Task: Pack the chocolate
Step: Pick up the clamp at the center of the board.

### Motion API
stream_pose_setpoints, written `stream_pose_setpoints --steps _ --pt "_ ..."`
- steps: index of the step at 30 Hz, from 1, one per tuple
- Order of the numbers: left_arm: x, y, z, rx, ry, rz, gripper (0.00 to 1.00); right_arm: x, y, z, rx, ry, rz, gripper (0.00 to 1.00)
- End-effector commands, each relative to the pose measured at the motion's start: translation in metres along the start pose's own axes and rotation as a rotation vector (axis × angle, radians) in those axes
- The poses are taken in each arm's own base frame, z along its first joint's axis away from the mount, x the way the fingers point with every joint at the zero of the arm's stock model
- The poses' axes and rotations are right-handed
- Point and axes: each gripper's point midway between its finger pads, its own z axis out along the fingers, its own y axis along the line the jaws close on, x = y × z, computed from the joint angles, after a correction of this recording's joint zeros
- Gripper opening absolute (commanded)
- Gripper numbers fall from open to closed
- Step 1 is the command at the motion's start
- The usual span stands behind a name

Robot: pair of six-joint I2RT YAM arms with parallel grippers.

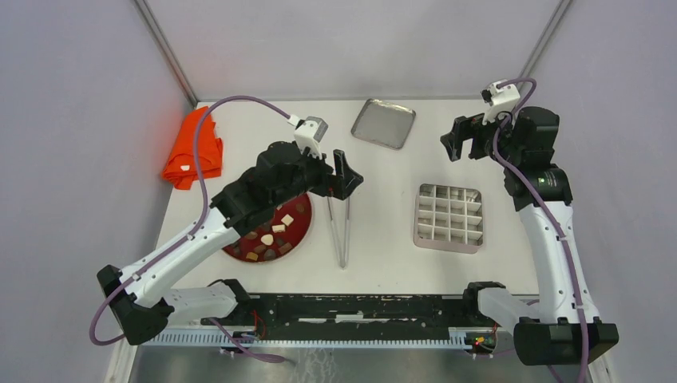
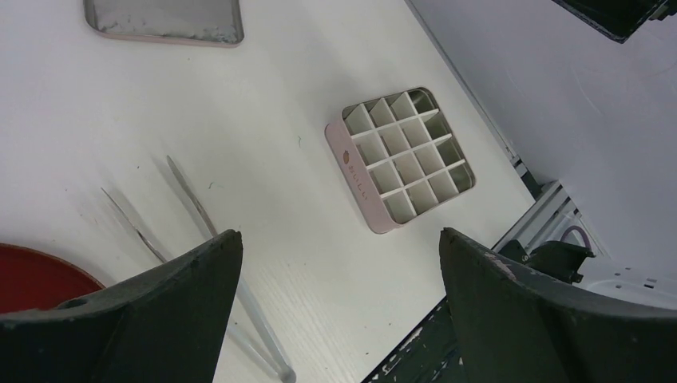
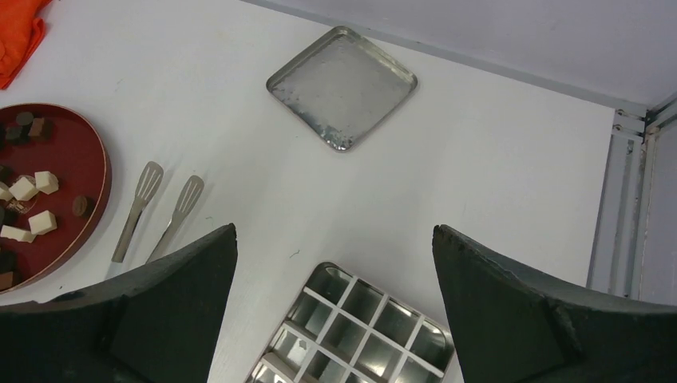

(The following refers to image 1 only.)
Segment purple cable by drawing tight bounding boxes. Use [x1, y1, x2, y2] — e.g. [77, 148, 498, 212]
[492, 77, 591, 383]
[88, 95, 297, 347]

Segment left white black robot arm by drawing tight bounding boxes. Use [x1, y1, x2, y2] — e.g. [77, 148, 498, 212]
[95, 141, 364, 345]

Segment brown chocolate piece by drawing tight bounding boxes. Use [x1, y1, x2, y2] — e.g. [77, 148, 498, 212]
[279, 243, 293, 255]

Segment orange folded cloth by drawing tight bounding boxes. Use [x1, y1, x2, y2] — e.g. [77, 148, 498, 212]
[160, 106, 223, 190]

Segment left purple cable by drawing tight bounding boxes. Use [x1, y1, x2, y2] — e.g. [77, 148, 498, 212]
[88, 95, 297, 347]

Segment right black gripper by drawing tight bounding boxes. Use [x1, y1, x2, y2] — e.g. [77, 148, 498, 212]
[441, 102, 524, 168]

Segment white rectangular chocolate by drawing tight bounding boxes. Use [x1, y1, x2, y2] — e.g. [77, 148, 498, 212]
[271, 224, 287, 233]

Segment white slotted cable duct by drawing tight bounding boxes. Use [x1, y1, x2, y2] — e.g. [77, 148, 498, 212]
[140, 330, 469, 350]

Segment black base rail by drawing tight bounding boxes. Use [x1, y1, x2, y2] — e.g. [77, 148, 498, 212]
[218, 293, 494, 341]

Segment dark round chocolate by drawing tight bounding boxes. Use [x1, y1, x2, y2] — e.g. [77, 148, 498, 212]
[263, 248, 277, 261]

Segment white square chocolate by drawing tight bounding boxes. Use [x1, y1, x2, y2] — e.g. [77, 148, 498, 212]
[281, 215, 294, 227]

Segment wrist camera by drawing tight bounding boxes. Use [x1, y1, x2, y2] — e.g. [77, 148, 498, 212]
[294, 116, 328, 160]
[481, 81, 521, 125]

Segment pink tin box with dividers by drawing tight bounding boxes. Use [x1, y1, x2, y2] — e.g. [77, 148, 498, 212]
[413, 184, 485, 255]

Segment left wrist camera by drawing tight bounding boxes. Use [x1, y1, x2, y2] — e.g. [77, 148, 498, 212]
[294, 116, 328, 160]

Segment silver tin lid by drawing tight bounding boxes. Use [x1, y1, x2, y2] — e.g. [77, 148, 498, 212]
[350, 98, 417, 150]

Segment silver serving tongs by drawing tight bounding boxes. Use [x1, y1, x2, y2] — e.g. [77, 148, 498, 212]
[326, 197, 351, 270]

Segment red round plate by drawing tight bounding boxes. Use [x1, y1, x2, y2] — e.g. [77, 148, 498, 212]
[223, 193, 313, 263]

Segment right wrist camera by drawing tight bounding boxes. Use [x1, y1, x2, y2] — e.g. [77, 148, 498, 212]
[481, 81, 521, 125]

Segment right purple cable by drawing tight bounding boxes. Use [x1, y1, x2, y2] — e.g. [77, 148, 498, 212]
[492, 77, 591, 383]

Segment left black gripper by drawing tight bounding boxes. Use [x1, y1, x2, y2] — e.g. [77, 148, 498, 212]
[272, 141, 362, 207]

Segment white heart chocolate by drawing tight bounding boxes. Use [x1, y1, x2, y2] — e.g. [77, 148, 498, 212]
[260, 234, 275, 246]

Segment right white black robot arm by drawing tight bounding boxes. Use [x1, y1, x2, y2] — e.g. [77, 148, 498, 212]
[440, 106, 620, 365]

